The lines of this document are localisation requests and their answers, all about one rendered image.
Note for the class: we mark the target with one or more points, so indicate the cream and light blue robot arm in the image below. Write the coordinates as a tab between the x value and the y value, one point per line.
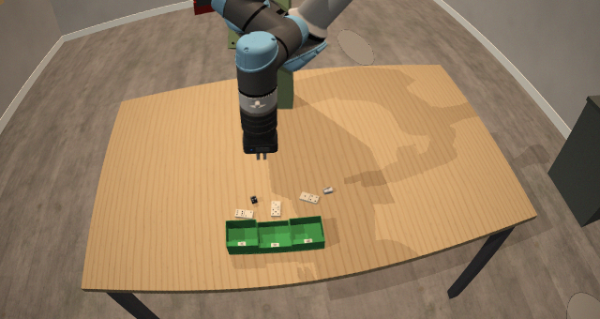
293	42

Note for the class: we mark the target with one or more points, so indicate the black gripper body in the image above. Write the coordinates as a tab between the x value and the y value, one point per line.
258	124

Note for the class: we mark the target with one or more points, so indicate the cream domino tile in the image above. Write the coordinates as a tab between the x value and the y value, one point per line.
310	198
244	214
275	209

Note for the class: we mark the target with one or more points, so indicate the green three-compartment bin rack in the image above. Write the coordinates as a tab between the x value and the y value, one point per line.
306	235

